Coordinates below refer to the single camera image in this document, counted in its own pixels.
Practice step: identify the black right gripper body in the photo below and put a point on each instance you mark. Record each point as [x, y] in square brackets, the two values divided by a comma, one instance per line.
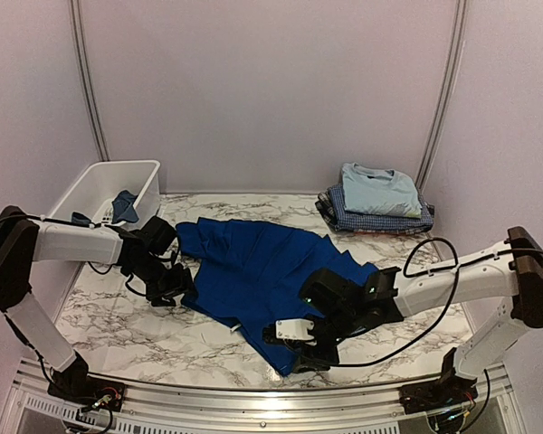
[341, 324]

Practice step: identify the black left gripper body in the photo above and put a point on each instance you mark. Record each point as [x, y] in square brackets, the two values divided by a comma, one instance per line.
[159, 281]

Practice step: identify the dark blue garment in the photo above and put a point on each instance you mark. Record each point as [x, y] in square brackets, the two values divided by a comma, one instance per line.
[251, 273]

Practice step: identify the light blue garment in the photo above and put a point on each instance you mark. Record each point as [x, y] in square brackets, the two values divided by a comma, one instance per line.
[379, 192]

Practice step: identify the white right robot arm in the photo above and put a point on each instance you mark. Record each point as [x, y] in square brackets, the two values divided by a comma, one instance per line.
[511, 270]

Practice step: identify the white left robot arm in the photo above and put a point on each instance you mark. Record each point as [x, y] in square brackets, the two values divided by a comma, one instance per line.
[29, 242]

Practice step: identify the white plastic laundry bin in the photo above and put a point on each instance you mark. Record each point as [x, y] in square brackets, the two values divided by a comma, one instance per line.
[92, 194]

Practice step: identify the grey blue garment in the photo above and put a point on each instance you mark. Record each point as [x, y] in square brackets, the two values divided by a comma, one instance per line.
[121, 210]

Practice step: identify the black white plaid garment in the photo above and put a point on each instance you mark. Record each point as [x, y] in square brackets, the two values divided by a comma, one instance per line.
[323, 208]

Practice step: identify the left wall aluminium post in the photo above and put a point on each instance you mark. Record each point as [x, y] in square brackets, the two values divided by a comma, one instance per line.
[87, 86]

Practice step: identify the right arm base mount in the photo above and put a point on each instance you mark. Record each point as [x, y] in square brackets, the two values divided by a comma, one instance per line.
[449, 389]

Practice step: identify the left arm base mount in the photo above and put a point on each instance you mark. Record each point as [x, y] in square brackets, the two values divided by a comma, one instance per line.
[75, 384]

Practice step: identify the aluminium front frame rail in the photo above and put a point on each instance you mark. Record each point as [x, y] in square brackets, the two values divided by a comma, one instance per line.
[372, 408]

